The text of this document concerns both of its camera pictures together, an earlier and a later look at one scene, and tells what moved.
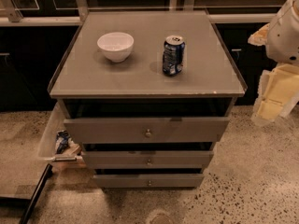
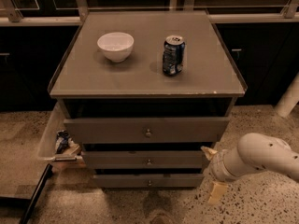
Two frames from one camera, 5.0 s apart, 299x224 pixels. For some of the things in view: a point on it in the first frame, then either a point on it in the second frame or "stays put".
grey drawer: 149,159 stays put
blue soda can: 173,54 stays put
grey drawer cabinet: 148,93 stays put
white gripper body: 285,36 to 217,166
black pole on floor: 36,193 stays put
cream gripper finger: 260,37 to 218,191
